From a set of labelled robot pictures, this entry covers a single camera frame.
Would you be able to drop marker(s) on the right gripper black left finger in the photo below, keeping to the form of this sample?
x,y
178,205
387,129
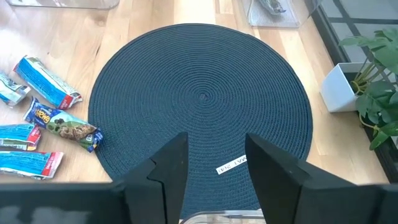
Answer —
x,y
168,174

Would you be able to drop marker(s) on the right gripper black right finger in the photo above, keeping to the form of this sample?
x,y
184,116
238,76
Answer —
x,y
280,186

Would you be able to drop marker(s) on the blue and red granola bar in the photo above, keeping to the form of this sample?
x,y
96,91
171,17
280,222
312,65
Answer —
x,y
18,135
31,163
46,82

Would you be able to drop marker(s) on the blue orange-panel granola bar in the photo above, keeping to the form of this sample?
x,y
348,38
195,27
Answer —
x,y
11,91

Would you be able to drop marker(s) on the white paper label strip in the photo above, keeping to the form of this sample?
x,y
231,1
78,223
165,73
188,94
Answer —
x,y
231,165

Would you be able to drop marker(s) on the clear plastic bin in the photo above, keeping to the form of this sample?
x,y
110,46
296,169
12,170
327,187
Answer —
x,y
93,3
217,214
280,21

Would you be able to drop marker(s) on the round dark blue woven mat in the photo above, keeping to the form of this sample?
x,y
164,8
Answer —
x,y
202,77

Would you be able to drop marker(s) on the broadleaf plant in white pot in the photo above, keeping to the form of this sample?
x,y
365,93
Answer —
x,y
337,90

